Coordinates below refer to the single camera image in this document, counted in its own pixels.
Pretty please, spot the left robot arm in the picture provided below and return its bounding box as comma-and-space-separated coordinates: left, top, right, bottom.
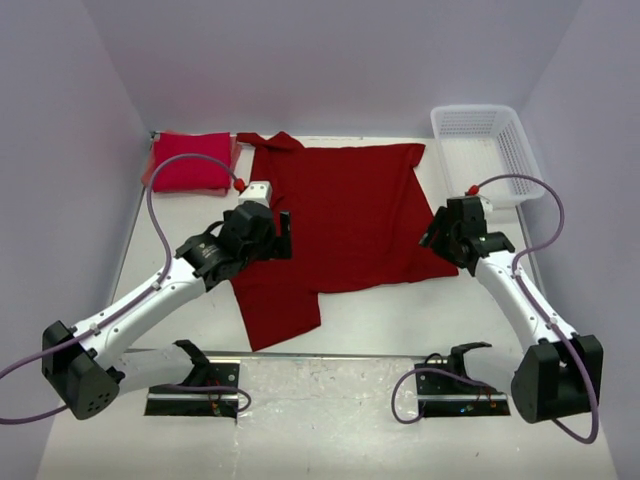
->
42, 201, 292, 420

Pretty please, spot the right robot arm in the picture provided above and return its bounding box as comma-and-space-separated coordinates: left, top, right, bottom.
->
420, 196, 604, 423

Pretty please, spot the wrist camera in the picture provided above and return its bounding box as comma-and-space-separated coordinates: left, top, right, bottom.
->
233, 178, 273, 208
465, 184, 494, 216

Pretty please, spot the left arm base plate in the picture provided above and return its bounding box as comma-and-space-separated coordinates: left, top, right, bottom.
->
149, 358, 243, 402

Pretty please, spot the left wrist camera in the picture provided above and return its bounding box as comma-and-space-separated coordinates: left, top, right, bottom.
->
233, 178, 273, 208

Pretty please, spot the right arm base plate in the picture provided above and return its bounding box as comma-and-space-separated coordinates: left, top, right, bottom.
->
414, 356, 501, 398

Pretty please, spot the folded bright red shirt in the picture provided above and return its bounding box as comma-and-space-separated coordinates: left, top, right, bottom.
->
150, 131, 232, 194

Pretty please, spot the white plastic basket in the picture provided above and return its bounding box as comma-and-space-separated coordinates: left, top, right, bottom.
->
430, 104, 545, 209

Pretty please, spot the folded light red shirt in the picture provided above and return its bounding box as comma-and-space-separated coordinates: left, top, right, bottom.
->
141, 133, 243, 197

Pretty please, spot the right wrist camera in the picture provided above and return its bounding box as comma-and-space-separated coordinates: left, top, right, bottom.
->
465, 184, 494, 216

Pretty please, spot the dark red t shirt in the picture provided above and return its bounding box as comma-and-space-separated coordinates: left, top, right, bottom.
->
231, 132, 458, 350

